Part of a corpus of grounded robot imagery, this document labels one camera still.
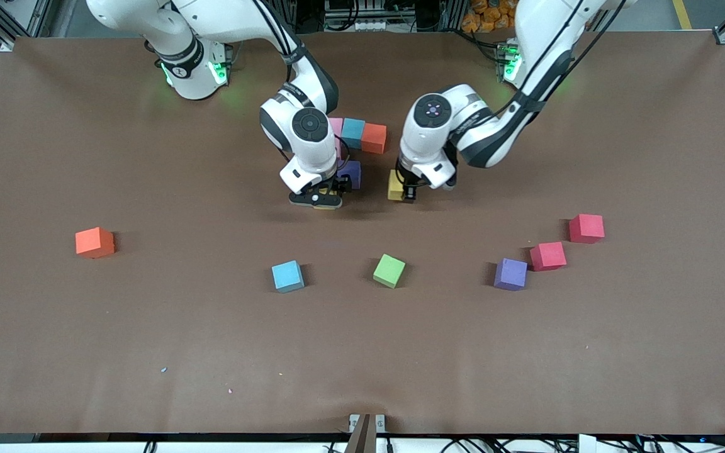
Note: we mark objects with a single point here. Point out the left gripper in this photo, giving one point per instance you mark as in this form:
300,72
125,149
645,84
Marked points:
408,182

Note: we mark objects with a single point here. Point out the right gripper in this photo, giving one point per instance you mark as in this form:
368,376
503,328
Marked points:
341,183

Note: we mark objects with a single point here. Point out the purple foam cube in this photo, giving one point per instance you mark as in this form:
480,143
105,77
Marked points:
353,171
510,274

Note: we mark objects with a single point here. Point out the yellow foam cube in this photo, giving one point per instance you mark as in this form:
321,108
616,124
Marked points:
394,187
325,187

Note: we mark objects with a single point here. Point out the blue foam cube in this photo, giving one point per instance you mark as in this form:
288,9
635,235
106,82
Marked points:
287,277
353,133

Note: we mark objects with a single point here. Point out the orange foam cube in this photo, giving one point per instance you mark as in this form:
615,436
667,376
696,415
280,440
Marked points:
94,243
374,139

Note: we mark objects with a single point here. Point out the pink foam cube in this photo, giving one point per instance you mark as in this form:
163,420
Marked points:
337,126

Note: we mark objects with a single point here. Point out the green foam cube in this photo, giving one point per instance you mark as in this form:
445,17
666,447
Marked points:
389,271

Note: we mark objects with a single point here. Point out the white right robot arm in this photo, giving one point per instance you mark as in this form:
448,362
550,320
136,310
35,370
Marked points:
299,75

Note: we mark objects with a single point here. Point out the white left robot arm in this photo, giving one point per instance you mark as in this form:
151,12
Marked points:
539,44

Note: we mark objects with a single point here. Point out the red foam cube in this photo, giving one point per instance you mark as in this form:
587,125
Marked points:
586,228
547,257

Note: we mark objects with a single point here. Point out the brown table cover sheet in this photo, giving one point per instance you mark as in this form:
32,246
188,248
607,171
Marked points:
362,352

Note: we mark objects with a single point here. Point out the metal equipment rack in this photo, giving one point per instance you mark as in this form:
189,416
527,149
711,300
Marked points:
369,12

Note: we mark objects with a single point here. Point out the pile of orange objects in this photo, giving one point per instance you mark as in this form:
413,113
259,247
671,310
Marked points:
488,19

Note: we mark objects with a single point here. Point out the metal table edge bracket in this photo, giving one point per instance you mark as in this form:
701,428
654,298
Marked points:
380,423

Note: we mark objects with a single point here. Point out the white table edge rail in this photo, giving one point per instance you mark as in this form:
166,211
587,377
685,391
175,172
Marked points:
85,448

